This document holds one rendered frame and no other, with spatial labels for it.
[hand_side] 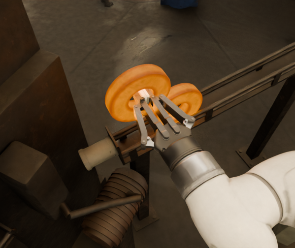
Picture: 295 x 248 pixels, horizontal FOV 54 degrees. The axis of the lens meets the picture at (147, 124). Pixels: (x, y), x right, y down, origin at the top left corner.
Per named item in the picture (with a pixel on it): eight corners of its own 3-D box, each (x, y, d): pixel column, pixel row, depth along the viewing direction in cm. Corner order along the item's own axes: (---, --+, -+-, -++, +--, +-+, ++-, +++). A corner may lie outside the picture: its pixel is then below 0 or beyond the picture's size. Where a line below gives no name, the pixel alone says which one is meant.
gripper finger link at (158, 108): (175, 133, 56) (181, 130, 57) (149, 93, 62) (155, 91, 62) (173, 143, 60) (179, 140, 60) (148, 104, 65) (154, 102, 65)
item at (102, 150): (81, 157, 79) (75, 146, 74) (111, 141, 81) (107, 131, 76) (90, 174, 76) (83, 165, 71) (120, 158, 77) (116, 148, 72)
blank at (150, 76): (97, 82, 59) (104, 93, 57) (163, 52, 62) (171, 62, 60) (111, 121, 72) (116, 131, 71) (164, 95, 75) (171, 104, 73)
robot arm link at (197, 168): (219, 185, 58) (202, 161, 60) (231, 166, 50) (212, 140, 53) (181, 206, 55) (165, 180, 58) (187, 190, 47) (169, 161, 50)
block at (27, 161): (24, 205, 79) (-17, 165, 59) (43, 181, 83) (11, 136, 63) (56, 223, 76) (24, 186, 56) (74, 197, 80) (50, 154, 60)
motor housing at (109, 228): (99, 260, 122) (73, 222, 78) (124, 214, 133) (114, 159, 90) (126, 275, 119) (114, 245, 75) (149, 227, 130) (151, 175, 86)
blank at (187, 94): (137, 118, 76) (143, 127, 74) (178, 75, 70) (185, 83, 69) (168, 127, 88) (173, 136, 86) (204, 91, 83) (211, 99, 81)
